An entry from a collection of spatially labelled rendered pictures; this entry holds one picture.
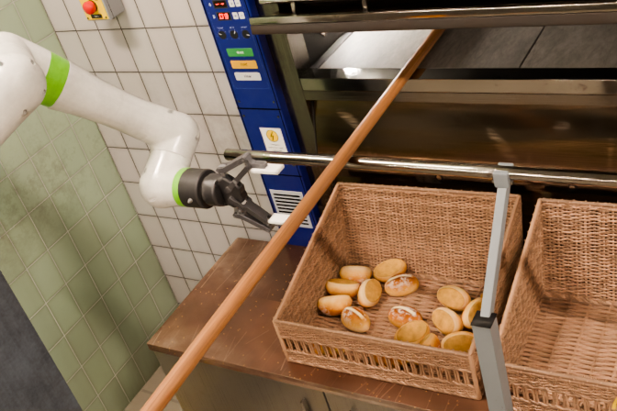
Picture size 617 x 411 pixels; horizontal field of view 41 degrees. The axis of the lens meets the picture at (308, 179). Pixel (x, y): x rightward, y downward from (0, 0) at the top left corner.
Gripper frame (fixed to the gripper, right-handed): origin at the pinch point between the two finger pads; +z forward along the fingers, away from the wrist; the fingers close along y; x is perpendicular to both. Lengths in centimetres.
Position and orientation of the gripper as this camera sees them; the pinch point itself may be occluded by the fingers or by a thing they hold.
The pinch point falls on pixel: (285, 195)
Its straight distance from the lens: 175.5
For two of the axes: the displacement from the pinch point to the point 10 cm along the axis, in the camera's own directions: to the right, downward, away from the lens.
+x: -4.5, 5.7, -6.8
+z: 8.5, 0.6, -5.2
